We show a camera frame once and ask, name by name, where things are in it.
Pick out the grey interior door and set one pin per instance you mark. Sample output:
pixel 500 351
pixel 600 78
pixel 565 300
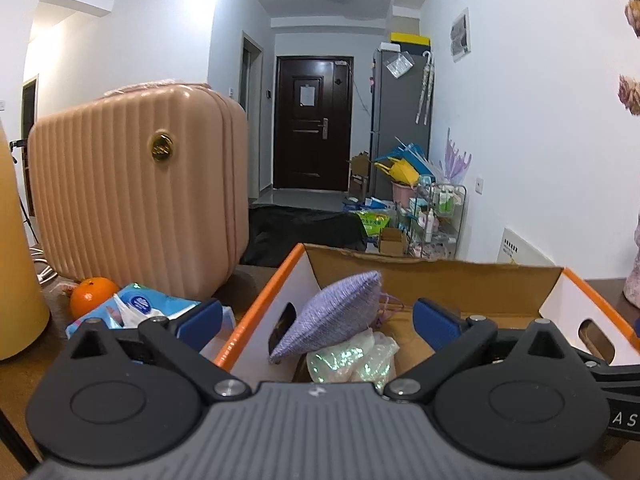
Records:
pixel 251 120

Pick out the open carton on floor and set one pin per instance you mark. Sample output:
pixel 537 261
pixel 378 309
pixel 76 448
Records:
pixel 359 175

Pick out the small brown carton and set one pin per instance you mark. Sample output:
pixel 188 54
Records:
pixel 392 242

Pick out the pink ribbed suitcase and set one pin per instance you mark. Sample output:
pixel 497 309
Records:
pixel 135 195

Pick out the grey refrigerator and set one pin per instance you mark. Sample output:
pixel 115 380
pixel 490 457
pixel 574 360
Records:
pixel 400 125

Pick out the lavender knit pouch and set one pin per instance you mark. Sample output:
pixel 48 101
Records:
pixel 335 312

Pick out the blue wet wipes pack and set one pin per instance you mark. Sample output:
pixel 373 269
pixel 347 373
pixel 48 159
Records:
pixel 145 307

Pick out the green plastic bag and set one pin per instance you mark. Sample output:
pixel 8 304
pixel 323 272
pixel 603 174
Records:
pixel 374 222

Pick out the black tripod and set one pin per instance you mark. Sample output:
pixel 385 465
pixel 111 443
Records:
pixel 25 210

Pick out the yellow box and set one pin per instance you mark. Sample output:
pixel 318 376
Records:
pixel 410 41

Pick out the orange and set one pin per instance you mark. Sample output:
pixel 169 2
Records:
pixel 92 296

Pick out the metal storage cart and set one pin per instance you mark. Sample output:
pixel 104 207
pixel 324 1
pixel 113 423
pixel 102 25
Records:
pixel 440 222

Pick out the dried pink roses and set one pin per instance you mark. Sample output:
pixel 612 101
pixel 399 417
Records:
pixel 631 92

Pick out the white wall switch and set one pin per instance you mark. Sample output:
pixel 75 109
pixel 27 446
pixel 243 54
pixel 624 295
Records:
pixel 480 184

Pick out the yellow thermos jug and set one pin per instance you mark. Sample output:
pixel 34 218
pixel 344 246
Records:
pixel 20 260

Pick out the dark brown entrance door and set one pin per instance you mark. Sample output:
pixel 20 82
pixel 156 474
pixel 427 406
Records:
pixel 311 125

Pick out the hanging folded umbrellas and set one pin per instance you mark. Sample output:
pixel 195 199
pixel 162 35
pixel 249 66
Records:
pixel 426 87

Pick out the cardboard box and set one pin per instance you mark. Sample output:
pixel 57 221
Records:
pixel 450 280

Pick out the white board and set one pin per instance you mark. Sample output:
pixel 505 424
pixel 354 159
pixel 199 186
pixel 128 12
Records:
pixel 525 250

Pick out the pink bucket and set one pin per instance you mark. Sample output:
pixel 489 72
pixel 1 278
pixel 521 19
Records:
pixel 402 192

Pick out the clear iridescent plastic bag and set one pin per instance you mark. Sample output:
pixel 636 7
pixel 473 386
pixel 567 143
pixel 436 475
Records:
pixel 350 360

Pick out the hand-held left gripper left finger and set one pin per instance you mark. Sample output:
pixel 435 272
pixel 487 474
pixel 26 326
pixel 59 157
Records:
pixel 200 322

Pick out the black sofa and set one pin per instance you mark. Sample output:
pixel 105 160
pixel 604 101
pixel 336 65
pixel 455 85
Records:
pixel 300 235

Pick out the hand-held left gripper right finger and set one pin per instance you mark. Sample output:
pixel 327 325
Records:
pixel 437 327

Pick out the blue and yellow bags pile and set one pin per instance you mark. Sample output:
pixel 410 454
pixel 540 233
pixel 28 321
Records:
pixel 405 165

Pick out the framed wall picture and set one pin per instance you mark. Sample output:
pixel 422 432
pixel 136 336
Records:
pixel 460 35

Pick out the pink ceramic vase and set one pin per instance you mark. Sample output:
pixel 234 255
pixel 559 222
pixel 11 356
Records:
pixel 632 275

